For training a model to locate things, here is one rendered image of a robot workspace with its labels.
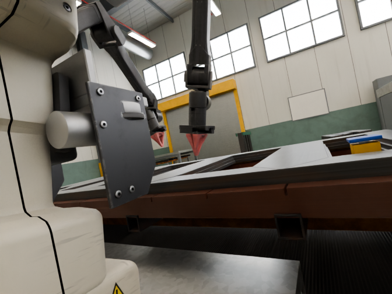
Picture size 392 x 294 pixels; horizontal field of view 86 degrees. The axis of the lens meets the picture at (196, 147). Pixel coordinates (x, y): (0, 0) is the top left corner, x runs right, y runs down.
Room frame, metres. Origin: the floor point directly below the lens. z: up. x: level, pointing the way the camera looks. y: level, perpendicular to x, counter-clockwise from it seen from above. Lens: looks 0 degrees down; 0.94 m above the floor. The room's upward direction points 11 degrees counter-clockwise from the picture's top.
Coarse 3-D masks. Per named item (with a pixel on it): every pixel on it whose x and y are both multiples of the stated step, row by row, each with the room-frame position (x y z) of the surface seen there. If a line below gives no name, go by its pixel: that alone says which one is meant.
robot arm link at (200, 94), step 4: (192, 92) 0.65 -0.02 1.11; (196, 92) 0.64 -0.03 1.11; (200, 92) 0.64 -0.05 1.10; (204, 92) 0.65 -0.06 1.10; (192, 96) 0.65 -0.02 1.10; (196, 96) 0.64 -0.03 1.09; (200, 96) 0.64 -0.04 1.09; (204, 96) 0.65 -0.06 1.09; (192, 100) 0.65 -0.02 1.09; (196, 100) 0.64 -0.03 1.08; (200, 100) 0.64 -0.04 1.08; (204, 100) 0.65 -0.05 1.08; (192, 104) 0.65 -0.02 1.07; (196, 104) 0.65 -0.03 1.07; (200, 104) 0.65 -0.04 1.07; (204, 104) 0.65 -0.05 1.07
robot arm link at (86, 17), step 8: (80, 8) 0.67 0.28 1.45; (88, 8) 0.67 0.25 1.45; (96, 8) 0.70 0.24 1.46; (80, 16) 0.65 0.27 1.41; (88, 16) 0.68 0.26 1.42; (96, 16) 0.70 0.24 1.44; (104, 16) 0.73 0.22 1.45; (80, 24) 0.65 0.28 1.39; (88, 24) 0.68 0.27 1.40; (96, 24) 0.72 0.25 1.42; (104, 24) 0.74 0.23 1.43; (112, 24) 0.77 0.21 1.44; (80, 32) 0.66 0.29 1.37; (96, 32) 0.77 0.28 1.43; (104, 32) 0.76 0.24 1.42; (96, 40) 0.79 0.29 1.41; (104, 40) 0.79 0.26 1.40; (112, 40) 0.79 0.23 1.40
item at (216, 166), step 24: (336, 144) 0.94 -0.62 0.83; (384, 144) 0.61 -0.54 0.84; (168, 168) 1.39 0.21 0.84; (216, 168) 0.97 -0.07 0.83; (312, 168) 0.43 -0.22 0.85; (336, 168) 0.41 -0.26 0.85; (360, 168) 0.39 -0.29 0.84; (384, 168) 0.37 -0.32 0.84; (72, 192) 0.88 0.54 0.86; (96, 192) 0.79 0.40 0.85
